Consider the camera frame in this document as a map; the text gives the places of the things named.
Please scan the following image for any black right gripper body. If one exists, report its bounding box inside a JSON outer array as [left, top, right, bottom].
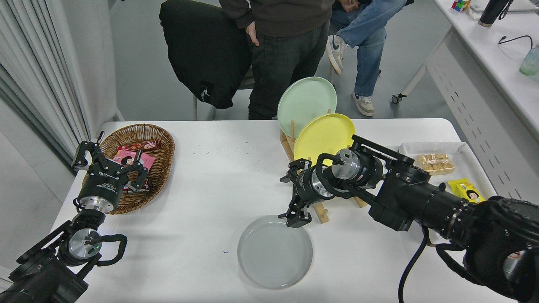
[[295, 166, 323, 207]]

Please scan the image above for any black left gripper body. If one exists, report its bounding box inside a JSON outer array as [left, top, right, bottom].
[[79, 167, 124, 203]]

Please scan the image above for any grey plate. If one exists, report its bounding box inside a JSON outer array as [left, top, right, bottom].
[[237, 215, 313, 290]]

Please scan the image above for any wooden plate rack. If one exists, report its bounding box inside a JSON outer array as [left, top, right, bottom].
[[280, 109, 369, 224]]

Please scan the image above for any yellow plate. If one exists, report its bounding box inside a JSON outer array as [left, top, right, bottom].
[[294, 113, 356, 167]]

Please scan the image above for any pale green plate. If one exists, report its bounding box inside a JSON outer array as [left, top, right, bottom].
[[277, 76, 338, 139]]

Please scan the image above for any standing person's hand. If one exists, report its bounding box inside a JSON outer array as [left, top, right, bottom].
[[245, 21, 259, 47]]

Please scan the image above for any dark snack bar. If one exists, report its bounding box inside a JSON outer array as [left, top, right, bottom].
[[122, 178, 153, 193]]

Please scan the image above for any pink snack box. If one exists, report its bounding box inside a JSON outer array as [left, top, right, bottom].
[[112, 149, 155, 173]]

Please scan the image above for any brown wicker basket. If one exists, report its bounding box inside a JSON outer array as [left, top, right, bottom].
[[81, 123, 175, 215]]

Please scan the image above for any red snack bar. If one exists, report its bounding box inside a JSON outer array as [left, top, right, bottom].
[[117, 140, 162, 152]]

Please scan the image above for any white pleated curtain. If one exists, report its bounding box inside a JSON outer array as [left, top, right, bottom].
[[0, 0, 91, 173]]

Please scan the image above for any standing person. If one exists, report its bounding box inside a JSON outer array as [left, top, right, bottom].
[[218, 0, 333, 120]]

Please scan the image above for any clear packet of nut snack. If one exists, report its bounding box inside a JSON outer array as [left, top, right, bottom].
[[417, 153, 456, 176]]

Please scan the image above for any black jacket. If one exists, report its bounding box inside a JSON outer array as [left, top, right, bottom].
[[159, 0, 253, 110]]

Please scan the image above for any seated person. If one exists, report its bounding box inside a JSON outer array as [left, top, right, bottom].
[[325, 0, 415, 117]]

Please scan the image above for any yellow snack packet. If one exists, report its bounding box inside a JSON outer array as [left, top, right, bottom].
[[448, 178, 485, 204]]

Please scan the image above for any white rectangular tray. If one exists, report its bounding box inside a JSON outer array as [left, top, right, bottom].
[[397, 141, 498, 198]]

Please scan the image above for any black bottle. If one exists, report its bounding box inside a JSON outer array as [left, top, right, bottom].
[[478, 0, 512, 27]]

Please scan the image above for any green translucent cup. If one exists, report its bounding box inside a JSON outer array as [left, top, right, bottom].
[[520, 47, 539, 77]]

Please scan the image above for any black cable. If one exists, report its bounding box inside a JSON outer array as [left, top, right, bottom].
[[499, 35, 534, 49]]

